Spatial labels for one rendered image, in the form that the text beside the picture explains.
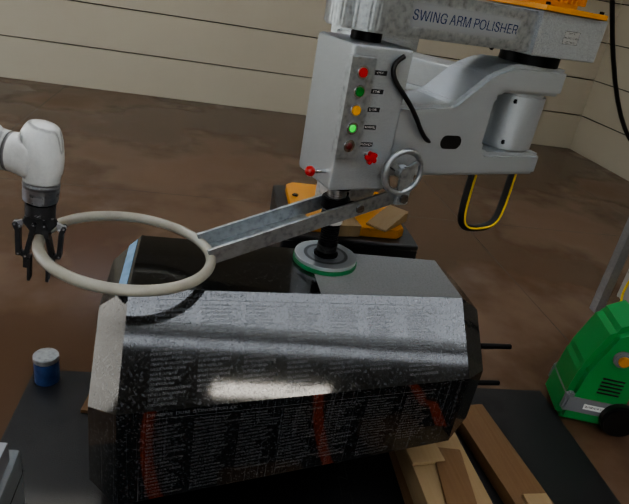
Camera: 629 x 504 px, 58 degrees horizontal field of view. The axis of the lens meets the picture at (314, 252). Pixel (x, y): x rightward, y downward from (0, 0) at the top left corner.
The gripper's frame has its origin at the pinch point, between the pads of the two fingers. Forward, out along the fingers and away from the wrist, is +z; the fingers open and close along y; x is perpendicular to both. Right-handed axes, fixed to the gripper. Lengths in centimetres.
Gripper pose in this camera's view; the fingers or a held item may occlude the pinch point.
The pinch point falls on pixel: (38, 268)
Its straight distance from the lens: 174.1
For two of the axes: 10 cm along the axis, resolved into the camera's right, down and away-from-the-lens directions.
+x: -2.0, -4.6, 8.7
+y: 9.5, 1.1, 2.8
